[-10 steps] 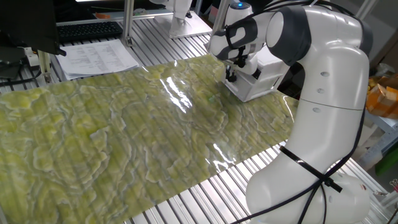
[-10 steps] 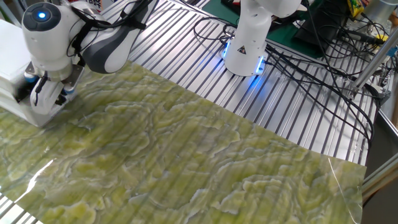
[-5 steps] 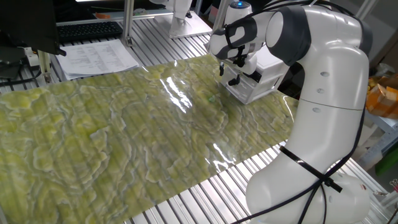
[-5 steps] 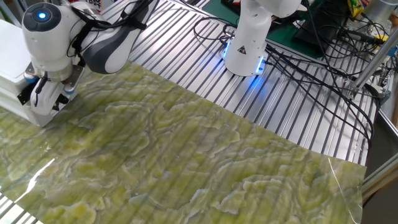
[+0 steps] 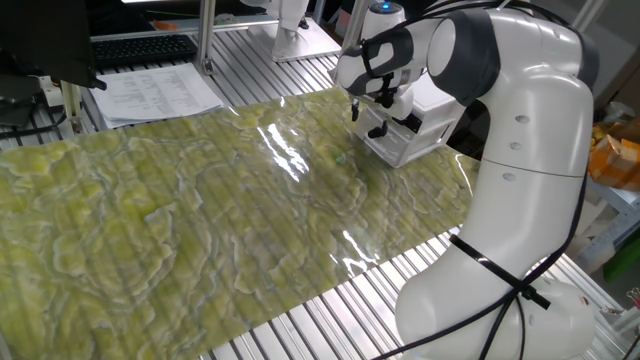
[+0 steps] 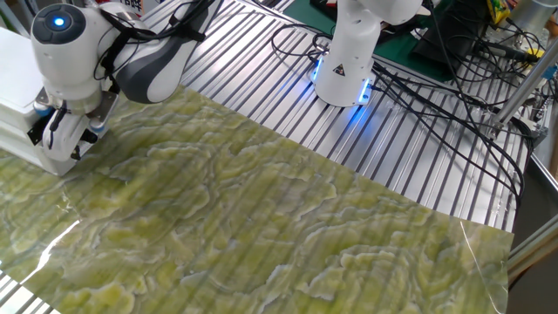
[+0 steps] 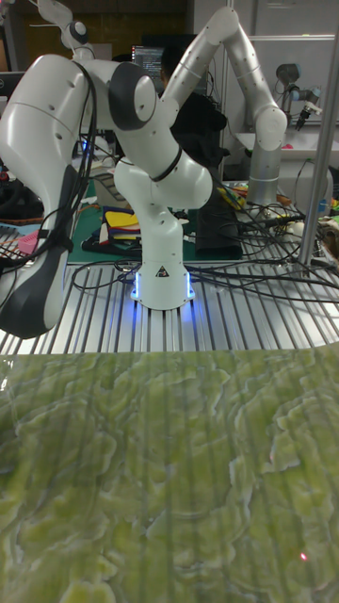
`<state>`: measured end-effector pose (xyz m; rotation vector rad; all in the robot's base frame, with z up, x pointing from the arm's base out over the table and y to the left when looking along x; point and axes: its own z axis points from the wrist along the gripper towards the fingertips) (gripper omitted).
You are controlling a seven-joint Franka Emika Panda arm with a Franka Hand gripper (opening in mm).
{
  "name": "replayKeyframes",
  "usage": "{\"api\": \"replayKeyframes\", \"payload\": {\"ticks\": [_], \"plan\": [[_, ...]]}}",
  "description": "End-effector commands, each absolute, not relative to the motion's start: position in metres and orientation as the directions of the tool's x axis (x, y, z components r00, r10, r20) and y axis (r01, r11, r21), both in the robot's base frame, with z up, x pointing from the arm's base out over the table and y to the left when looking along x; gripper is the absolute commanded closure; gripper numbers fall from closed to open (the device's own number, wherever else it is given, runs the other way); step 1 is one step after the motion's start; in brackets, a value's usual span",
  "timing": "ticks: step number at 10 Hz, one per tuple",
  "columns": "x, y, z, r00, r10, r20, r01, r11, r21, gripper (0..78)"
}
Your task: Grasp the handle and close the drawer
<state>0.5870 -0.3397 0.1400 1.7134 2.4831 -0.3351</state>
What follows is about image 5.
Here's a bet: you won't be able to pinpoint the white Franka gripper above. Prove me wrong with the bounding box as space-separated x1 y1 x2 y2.
350 82 415 123

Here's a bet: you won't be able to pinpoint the white drawer with knob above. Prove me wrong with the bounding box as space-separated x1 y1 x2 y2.
353 102 449 169

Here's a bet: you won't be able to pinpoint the white plastic drawer cabinet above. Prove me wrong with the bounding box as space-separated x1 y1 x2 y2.
353 72 466 169

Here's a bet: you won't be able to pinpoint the printed white paper stack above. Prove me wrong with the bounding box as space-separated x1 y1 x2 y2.
89 62 225 130

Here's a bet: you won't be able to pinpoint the black computer keyboard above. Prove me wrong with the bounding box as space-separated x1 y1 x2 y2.
91 33 198 70

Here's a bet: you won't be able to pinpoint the green marble pattern mat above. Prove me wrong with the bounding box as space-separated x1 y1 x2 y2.
0 87 481 360

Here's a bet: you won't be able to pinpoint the yellow orange boxes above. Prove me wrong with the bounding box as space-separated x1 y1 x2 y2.
587 133 640 194

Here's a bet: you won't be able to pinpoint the white power strip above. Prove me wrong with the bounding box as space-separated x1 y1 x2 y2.
37 74 66 109

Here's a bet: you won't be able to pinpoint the green item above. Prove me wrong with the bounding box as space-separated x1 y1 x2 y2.
602 234 640 282

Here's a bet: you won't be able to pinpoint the black computer monitor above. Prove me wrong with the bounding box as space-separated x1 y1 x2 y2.
0 0 108 92

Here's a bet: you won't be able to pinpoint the black drawer front with handle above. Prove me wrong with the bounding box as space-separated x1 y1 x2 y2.
392 112 424 135

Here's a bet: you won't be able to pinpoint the black forearm strap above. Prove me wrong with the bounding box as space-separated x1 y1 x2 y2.
360 29 401 79

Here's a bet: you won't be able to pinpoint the black strap around arm base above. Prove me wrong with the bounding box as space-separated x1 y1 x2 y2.
448 233 552 311

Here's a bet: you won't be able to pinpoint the aluminium frame rail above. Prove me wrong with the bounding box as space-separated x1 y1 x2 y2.
89 18 281 42

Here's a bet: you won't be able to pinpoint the aluminium table frame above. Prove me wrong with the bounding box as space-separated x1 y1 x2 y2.
574 174 640 275

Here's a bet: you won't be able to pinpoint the short aluminium frame post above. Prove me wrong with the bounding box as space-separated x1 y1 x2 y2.
59 79 85 134

